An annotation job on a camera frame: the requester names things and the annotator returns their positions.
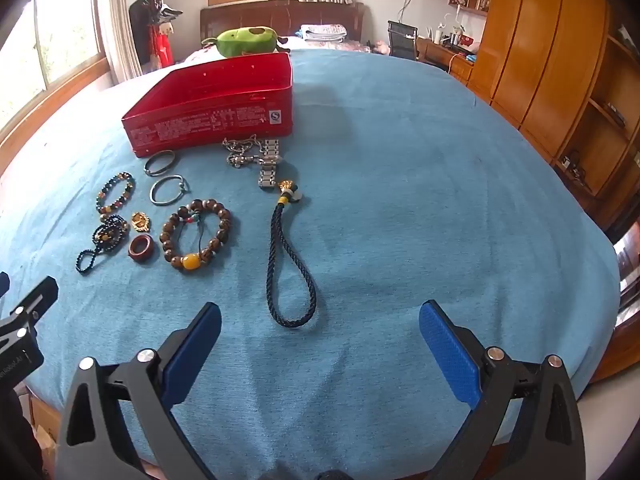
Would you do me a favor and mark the black bead necklace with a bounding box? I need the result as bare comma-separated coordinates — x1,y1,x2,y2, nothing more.
76,214,132,277

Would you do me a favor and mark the multicolour bead bracelet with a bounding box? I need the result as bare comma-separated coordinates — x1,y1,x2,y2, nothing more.
96,172,137,221

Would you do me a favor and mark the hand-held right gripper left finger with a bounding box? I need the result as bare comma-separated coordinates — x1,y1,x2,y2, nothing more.
54,302,223,480

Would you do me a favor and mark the silver chain necklace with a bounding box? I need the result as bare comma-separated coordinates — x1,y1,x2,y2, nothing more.
222,135,281,170

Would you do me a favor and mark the silver bangle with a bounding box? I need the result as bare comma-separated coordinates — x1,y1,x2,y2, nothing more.
150,174,190,207

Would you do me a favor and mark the red tin box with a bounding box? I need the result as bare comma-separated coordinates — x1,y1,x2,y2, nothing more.
121,51,294,158

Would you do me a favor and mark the wooden coat rack with clothes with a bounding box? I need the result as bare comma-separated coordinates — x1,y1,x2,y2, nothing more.
128,0,184,68

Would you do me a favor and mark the silver wristwatch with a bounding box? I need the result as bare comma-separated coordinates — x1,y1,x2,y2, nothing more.
257,137,284,190

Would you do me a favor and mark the green avocado plush toy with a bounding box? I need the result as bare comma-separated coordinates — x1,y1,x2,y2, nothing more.
201,26,291,58

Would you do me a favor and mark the wooden bead bracelet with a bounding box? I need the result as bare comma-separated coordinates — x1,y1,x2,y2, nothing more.
159,199,233,272

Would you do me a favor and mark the dark wooden headboard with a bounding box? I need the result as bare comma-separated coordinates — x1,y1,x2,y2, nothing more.
200,2,366,51

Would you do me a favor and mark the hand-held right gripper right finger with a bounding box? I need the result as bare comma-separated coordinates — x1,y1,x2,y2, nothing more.
419,300,587,480

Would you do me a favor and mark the dark braided cord lanyard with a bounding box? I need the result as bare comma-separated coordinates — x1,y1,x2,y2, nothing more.
266,177,318,330

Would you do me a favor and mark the dark metal bangle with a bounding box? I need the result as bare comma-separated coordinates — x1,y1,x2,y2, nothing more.
144,149,177,177

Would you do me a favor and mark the wooden open shelf unit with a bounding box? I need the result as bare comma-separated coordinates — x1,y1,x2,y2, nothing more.
550,35,640,233

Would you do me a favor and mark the reddish brown ring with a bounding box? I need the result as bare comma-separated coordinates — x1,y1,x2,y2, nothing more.
127,234,157,265

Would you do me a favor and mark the wooden wardrobe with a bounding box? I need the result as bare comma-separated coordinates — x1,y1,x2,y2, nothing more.
467,0,612,163

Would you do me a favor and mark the wooden desk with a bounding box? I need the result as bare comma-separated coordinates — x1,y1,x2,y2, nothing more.
416,35,481,83

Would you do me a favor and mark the large side window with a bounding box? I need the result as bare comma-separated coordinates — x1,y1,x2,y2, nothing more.
0,0,112,133

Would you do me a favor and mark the beige side window curtain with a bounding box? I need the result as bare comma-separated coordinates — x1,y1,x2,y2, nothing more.
97,0,145,85

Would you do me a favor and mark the black office chair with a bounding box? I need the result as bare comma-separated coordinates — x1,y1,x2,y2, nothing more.
387,20,420,60

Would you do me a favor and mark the folded patterned blanket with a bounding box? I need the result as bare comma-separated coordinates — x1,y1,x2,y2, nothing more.
299,24,348,42

